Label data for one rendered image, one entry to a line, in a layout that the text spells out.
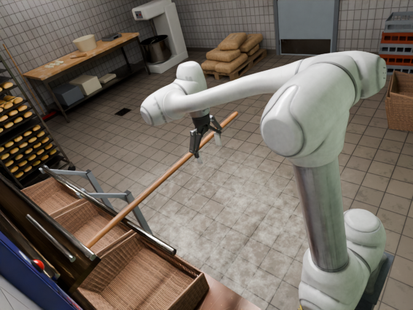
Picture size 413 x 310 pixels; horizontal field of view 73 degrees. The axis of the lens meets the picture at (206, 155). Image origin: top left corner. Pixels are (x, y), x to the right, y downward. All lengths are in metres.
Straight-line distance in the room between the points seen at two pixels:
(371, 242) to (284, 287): 1.36
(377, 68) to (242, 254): 2.01
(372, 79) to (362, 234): 0.53
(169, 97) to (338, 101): 0.55
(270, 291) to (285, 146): 1.85
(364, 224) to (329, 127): 0.54
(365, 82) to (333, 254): 0.44
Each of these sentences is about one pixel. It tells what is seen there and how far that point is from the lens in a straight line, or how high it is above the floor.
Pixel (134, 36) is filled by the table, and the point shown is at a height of 0.86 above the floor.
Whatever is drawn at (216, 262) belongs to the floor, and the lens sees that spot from 2.48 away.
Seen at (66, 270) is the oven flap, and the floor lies 1.40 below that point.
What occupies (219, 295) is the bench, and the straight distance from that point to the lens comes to 1.69.
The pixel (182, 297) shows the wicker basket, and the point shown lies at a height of 0.75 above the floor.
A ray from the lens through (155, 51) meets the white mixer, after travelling 6.45.
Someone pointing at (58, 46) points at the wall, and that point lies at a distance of 6.53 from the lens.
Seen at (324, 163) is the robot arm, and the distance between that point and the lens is 0.63.
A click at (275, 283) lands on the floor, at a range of 2.34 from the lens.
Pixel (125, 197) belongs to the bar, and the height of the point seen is 0.94.
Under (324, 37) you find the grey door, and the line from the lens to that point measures 5.69.
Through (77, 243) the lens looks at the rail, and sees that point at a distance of 1.00.
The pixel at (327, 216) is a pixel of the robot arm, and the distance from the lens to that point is 0.75.
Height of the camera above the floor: 2.08
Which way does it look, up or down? 36 degrees down
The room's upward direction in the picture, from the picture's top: 15 degrees counter-clockwise
